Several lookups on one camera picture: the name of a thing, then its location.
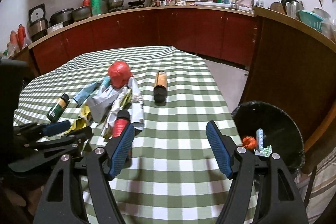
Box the yellow snack wrapper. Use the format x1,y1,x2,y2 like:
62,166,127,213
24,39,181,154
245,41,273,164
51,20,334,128
63,105,92,135

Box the green bottle orange label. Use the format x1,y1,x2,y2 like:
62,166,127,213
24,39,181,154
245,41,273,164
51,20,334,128
47,93,70,123

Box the light blue wrapper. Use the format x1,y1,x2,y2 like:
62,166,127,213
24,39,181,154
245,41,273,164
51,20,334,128
73,81,101,107

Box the red bottle black cap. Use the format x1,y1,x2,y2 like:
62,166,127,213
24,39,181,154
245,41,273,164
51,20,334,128
112,109,130,138

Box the teal white tube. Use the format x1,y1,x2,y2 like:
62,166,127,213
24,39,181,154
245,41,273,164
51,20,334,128
100,76,110,90

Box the red plastic bag ball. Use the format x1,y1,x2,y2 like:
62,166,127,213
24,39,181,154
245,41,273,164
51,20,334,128
108,61,133,89

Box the orange bottle black cap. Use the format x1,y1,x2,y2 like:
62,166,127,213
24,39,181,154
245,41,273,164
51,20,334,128
153,71,167,103

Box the white red-printed wrapper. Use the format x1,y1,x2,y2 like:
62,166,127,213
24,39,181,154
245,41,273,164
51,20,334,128
86,86,122,123

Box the orange plastic bag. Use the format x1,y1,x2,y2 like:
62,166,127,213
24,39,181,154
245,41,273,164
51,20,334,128
242,136,257,150

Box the black trash bin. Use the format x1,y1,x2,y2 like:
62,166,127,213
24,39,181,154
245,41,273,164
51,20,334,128
231,101,305,175

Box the striped fabric cover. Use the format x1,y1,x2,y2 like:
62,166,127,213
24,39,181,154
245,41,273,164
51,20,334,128
297,150,335,223

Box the green checked tablecloth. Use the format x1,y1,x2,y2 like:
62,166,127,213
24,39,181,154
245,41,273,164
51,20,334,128
14,46,241,223

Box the orange detergent bottle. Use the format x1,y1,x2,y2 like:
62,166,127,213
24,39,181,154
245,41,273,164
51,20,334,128
17,24,26,50

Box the rice cooker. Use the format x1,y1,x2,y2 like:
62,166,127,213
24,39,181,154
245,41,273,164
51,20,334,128
28,3,48,42

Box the dark cooking pot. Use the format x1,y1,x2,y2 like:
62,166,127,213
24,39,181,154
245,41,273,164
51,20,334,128
49,8,74,27

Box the grey wok bowl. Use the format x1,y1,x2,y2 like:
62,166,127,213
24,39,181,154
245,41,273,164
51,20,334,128
72,6,91,22

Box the red lower cabinets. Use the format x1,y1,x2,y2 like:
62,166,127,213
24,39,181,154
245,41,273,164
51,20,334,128
16,7,335,149

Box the green thermos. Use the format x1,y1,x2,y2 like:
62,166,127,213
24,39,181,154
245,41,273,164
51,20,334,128
91,0,101,16

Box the red thermos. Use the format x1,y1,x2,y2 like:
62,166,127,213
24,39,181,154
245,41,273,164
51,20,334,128
83,0,91,7

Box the black frying pan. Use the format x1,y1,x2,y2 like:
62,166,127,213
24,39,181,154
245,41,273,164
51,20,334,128
127,0,145,8

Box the teal plastic basket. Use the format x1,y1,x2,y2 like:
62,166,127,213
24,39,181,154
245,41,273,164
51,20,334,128
296,10,325,33

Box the steel kettle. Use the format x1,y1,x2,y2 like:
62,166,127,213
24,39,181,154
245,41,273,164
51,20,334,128
280,0,305,19

